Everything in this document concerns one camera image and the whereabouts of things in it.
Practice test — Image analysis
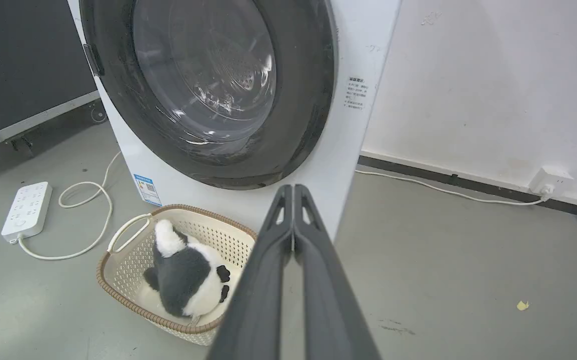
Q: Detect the white wall cable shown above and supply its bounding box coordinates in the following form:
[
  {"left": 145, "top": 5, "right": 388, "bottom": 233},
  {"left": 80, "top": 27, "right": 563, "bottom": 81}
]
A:
[{"left": 355, "top": 169, "right": 549, "bottom": 206}]

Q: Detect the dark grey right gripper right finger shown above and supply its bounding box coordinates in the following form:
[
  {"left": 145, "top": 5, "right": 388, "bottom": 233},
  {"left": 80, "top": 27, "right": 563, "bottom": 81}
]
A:
[{"left": 293, "top": 184, "right": 382, "bottom": 360}]

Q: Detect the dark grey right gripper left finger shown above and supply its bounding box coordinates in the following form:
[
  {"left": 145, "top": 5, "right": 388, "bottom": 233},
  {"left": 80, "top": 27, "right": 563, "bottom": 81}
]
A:
[{"left": 207, "top": 184, "right": 295, "bottom": 360}]

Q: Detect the white wall socket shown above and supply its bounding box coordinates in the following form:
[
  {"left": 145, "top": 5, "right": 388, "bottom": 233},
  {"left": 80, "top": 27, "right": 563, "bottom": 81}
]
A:
[{"left": 528, "top": 166, "right": 574, "bottom": 198}]

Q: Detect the black flight case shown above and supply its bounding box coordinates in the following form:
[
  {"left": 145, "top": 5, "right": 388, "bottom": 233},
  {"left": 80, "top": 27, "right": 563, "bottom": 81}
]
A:
[{"left": 0, "top": 0, "right": 109, "bottom": 182}]

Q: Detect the white power strip cable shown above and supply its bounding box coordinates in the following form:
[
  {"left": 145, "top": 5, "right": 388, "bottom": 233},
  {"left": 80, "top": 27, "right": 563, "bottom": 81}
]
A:
[{"left": 17, "top": 150, "right": 123, "bottom": 261}]

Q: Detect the round dark washing machine door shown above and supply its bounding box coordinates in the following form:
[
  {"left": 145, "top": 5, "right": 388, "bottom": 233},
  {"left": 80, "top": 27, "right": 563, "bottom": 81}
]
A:
[{"left": 79, "top": 0, "right": 339, "bottom": 191}]

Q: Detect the grey and white plush toy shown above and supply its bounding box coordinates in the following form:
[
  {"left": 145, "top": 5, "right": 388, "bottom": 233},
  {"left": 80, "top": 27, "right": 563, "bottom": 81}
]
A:
[{"left": 143, "top": 219, "right": 232, "bottom": 319}]

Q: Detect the cream plastic laundry basket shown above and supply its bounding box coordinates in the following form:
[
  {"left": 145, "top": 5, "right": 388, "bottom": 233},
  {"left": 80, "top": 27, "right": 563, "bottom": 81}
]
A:
[{"left": 96, "top": 204, "right": 258, "bottom": 347}]

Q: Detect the white washing machine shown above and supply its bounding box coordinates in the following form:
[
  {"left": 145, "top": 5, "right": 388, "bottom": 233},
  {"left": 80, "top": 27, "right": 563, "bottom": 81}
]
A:
[{"left": 67, "top": 0, "right": 403, "bottom": 241}]

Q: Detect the white power strip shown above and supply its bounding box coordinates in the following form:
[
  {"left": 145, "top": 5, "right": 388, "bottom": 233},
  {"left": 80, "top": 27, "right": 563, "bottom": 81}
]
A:
[{"left": 1, "top": 181, "right": 53, "bottom": 244}]

